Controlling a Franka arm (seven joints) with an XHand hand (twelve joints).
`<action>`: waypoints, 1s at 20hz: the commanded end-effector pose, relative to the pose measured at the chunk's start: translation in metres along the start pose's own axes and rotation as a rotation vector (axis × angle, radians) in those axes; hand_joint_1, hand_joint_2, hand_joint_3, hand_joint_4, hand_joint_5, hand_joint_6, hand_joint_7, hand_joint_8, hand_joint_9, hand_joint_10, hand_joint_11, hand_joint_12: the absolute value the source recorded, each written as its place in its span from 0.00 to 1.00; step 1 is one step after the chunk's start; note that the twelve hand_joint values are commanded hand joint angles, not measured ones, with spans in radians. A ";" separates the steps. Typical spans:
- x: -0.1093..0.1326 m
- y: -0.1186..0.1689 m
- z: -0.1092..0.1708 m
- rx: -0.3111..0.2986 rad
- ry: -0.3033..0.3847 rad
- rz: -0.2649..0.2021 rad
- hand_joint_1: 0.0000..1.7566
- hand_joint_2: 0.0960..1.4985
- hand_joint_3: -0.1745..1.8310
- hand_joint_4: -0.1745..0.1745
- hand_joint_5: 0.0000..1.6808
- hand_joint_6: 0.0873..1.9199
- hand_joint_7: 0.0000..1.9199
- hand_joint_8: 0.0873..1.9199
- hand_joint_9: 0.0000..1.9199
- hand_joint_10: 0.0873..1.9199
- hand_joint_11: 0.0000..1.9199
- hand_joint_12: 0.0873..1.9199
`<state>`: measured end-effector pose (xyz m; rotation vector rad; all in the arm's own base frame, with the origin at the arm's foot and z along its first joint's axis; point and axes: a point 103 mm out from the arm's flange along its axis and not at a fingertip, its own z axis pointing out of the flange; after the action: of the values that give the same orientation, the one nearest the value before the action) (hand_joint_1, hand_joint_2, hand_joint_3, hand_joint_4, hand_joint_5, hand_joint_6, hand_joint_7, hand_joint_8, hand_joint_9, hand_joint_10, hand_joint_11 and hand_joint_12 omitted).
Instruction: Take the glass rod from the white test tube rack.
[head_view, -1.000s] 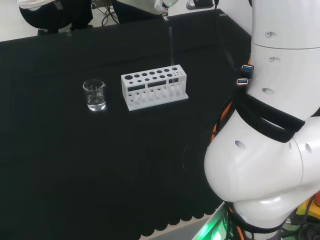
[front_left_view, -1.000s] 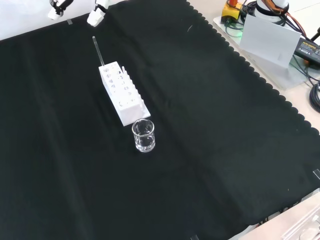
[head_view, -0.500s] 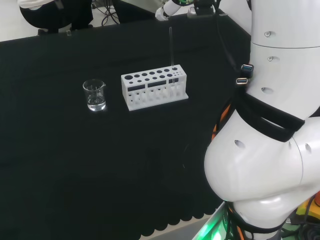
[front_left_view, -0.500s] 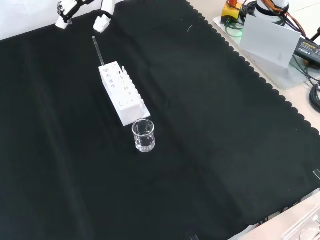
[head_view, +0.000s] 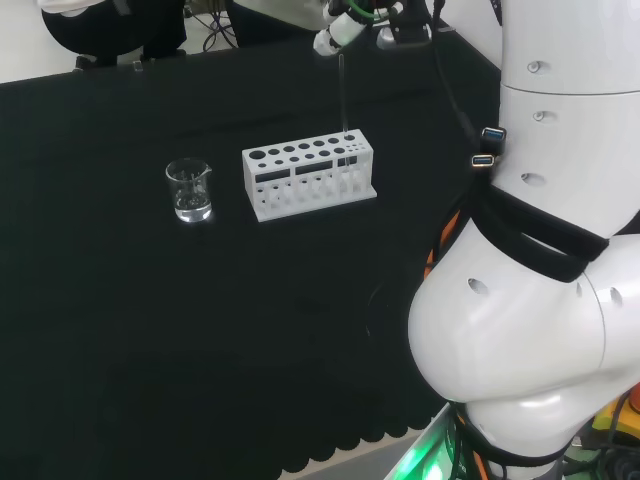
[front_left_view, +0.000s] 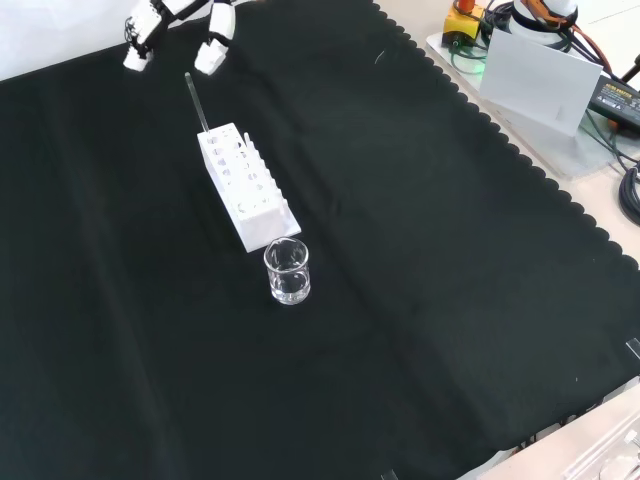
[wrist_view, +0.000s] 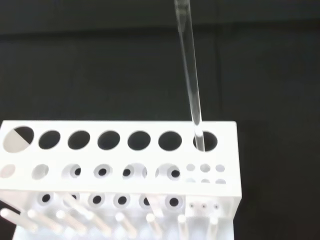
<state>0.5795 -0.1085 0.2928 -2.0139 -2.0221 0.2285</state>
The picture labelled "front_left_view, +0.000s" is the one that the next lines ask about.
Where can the grey base plate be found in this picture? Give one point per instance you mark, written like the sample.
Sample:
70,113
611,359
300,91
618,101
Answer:
550,145

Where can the pale board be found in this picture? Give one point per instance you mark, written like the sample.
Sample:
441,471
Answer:
540,80

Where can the clear glass rod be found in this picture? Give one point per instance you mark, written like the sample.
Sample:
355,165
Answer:
196,102

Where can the small clear glass beaker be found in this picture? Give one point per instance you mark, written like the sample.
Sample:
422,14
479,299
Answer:
289,285

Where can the black power adapter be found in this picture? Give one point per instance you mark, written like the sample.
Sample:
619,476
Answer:
617,97

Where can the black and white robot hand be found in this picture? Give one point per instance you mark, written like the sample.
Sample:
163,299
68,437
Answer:
220,30

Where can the clear cloth clip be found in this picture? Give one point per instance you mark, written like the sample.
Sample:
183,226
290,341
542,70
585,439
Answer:
634,348
390,475

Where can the white test tube rack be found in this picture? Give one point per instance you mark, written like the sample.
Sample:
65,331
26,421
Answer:
250,200

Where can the clear acrylic holder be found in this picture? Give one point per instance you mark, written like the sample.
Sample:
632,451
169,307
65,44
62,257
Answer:
607,450

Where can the black bench cloth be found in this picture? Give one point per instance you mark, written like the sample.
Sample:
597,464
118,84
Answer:
400,275

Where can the yellow stop button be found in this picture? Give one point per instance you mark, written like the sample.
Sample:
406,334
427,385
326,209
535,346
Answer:
462,22

